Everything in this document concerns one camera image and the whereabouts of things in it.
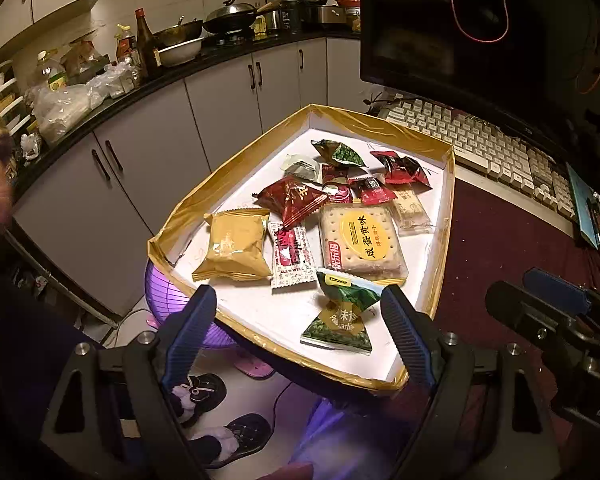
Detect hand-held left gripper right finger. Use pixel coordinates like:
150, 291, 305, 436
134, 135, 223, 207
380, 284, 563, 480

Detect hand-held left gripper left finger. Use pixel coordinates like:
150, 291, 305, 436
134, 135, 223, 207
40, 284, 218, 480

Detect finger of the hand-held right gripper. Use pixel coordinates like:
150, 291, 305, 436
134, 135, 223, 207
485, 280, 583, 358
522, 267, 600, 317

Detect large green pea packet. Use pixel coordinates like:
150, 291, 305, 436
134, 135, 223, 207
300, 267, 385, 356

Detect white box with yellow tape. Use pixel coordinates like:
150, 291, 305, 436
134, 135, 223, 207
147, 104, 456, 397

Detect gold snack packet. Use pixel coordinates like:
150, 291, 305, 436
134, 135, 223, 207
191, 207, 273, 283

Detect white and red snack packet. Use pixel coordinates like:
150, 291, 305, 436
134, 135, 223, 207
267, 220, 317, 291

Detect red packet with black label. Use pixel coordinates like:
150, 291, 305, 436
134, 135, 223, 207
352, 176, 397, 206

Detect red packet with dark centre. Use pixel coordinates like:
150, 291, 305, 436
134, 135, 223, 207
370, 150, 433, 191

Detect small red snack packet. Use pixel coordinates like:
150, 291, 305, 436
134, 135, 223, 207
321, 162, 351, 186

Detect small green snack packet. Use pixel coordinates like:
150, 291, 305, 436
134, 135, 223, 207
311, 138, 369, 168

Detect pale green snack packet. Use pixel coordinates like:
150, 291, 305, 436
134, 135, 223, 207
279, 154, 323, 183

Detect purple lit electric fan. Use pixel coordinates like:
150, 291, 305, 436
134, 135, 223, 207
145, 260, 241, 351

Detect black slipper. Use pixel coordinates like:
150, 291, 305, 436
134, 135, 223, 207
172, 372, 228, 428
190, 412, 272, 468

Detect dark red tablecloth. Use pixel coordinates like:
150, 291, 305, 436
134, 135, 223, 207
420, 177, 600, 411

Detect pink slipper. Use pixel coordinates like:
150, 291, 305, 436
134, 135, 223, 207
232, 347, 276, 380

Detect black pen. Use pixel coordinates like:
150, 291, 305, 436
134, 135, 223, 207
587, 195, 600, 256

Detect light blue notebook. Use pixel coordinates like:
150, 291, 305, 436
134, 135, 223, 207
565, 160, 600, 251

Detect square cracker packet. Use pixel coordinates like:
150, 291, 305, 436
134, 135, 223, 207
319, 202, 409, 283

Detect beige biscuit packet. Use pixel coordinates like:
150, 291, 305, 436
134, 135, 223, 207
391, 186, 433, 236

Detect small red candy packet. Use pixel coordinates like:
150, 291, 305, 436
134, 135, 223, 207
325, 182, 356, 204

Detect beige computer keyboard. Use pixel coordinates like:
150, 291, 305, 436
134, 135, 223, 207
377, 95, 581, 221

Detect dark red patterned packet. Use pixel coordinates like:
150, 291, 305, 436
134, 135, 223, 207
252, 177, 328, 231

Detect grey lower kitchen cabinets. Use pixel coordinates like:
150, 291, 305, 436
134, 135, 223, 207
12, 37, 363, 321

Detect pile of plastic bags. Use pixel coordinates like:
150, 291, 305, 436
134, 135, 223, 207
25, 60, 143, 143

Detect white bowl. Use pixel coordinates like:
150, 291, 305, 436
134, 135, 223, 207
157, 37, 204, 68

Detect black computer monitor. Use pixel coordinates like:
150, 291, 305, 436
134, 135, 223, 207
357, 0, 600, 161

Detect black kitchen counter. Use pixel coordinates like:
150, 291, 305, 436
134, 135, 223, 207
5, 27, 363, 196

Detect brown glass bottle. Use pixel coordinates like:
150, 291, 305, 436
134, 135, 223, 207
134, 7, 162, 78

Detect red label sauce bottle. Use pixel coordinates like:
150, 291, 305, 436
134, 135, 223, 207
115, 24, 138, 66

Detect clear oil bottle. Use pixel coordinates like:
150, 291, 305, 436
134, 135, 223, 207
35, 50, 68, 91

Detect dark frying pan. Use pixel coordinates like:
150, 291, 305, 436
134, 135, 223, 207
152, 17, 205, 46

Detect white dish rack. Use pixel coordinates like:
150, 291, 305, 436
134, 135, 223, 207
0, 60, 33, 136

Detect wok with lid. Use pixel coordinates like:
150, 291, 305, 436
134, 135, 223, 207
202, 0, 258, 36

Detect black canister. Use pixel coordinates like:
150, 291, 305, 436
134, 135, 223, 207
279, 0, 303, 35

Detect steel pot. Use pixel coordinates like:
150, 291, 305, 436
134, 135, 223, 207
310, 5, 348, 28

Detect dark floor cable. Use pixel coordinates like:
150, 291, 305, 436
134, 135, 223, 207
270, 380, 296, 423

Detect red cable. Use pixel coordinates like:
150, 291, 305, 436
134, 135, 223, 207
415, 0, 511, 43

